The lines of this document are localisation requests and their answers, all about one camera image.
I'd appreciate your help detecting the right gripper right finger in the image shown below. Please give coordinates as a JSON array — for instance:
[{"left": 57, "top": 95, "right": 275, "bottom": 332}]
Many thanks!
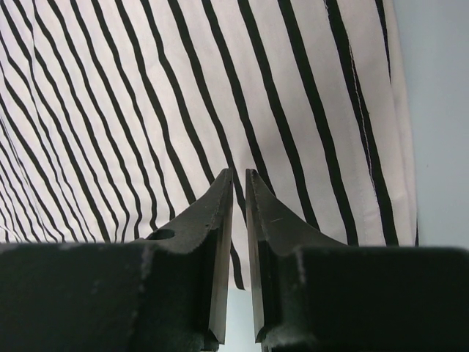
[{"left": 245, "top": 169, "right": 468, "bottom": 351}]

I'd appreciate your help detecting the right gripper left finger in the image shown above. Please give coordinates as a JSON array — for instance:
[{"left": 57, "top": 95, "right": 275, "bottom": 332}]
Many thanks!
[{"left": 1, "top": 169, "right": 233, "bottom": 351}]

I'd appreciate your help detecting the black white striped tank top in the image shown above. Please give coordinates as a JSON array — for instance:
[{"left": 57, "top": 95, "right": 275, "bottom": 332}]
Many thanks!
[{"left": 1, "top": 1, "right": 418, "bottom": 290}]

